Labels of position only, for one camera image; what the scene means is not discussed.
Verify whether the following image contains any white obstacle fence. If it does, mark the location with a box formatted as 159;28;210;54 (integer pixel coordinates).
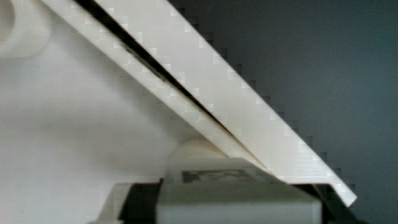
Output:
96;0;358;204

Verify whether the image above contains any white table leg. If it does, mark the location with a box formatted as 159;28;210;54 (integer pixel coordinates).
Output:
96;138;326;224

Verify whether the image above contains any white square tabletop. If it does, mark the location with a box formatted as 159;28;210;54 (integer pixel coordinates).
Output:
0;0;269;224

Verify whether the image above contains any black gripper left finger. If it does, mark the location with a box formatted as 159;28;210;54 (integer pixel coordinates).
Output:
119;182;162;224

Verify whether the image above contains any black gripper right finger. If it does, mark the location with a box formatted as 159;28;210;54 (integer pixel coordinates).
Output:
295;184;368;224

